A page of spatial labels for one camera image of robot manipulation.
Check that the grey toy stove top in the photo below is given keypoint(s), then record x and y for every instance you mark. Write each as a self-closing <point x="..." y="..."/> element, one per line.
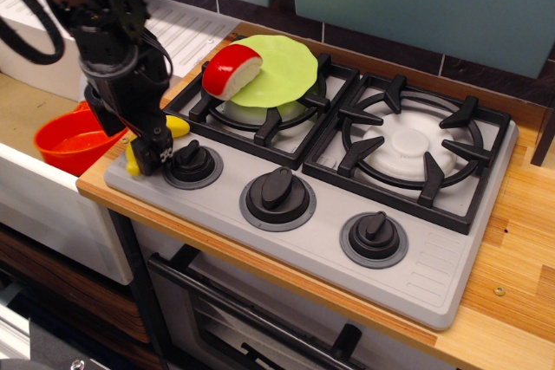
<point x="425" y="286"/>

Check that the black stove knob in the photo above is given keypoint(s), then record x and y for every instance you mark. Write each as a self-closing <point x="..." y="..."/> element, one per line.
<point x="278" y="201"/>
<point x="374" y="240"/>
<point x="193" y="167"/>

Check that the light green plastic plate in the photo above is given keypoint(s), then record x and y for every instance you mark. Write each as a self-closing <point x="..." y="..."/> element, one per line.
<point x="288" y="71"/>

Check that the black left burner grate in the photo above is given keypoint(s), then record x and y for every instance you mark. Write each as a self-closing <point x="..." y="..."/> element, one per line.
<point x="282" y="135"/>

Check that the black right stove knob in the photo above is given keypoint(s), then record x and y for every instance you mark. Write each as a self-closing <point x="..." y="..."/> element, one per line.
<point x="374" y="240"/>

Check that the white right burner cap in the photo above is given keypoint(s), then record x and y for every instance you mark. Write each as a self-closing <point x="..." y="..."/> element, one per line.
<point x="408" y="136"/>

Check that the yellow toy banana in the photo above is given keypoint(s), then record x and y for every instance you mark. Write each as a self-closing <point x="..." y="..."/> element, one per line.
<point x="173" y="125"/>

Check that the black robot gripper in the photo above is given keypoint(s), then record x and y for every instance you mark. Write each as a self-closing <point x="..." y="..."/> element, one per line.
<point x="124" y="91"/>

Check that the black right burner grate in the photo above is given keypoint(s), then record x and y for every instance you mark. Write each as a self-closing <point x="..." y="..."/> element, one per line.
<point x="428" y="155"/>

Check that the black middle stove knob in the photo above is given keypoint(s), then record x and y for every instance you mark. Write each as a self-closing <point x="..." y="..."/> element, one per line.
<point x="278" y="201"/>

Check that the black burner grate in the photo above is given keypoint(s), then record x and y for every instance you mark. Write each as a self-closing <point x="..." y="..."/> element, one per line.
<point x="428" y="155"/>
<point x="282" y="135"/>

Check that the toy oven door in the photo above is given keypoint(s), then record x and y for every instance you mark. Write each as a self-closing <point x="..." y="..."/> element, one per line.
<point x="243" y="318"/>

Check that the orange plastic pot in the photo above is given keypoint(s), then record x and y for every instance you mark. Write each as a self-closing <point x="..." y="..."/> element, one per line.
<point x="74" y="141"/>

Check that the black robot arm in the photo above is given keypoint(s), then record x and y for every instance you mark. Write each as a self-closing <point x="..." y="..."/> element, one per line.
<point x="105" y="23"/>

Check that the black left stove knob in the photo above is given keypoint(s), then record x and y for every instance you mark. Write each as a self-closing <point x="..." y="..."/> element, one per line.
<point x="193" y="167"/>

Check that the white toy sink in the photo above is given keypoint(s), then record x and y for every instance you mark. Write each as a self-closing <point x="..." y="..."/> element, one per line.
<point x="41" y="201"/>

